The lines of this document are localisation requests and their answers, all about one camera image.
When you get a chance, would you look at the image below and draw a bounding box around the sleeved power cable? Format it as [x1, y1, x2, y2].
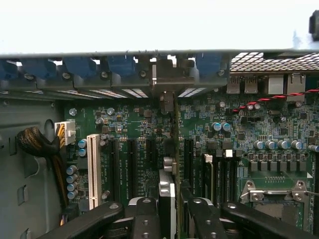
[16, 121, 70, 225]

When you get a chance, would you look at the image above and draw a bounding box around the white expansion slot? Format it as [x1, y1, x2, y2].
[86, 133, 101, 210]

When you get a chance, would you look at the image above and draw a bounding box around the long black expansion slot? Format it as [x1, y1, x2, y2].
[127, 138, 137, 200]
[184, 138, 194, 195]
[108, 136, 120, 200]

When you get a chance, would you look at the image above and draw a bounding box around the short black expansion slot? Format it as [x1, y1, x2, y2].
[146, 138, 158, 163]

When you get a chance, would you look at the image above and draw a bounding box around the open grey PC case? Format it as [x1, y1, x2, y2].
[0, 49, 319, 239]

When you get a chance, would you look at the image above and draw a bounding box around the CPU socket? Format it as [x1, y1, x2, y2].
[240, 180, 313, 226]

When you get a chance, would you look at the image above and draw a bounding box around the green motherboard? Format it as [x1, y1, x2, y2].
[63, 94, 319, 239]

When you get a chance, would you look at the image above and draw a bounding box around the red black twisted wire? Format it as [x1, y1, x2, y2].
[231, 89, 319, 112]

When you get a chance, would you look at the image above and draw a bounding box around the white power connector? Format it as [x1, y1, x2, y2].
[54, 119, 76, 145]

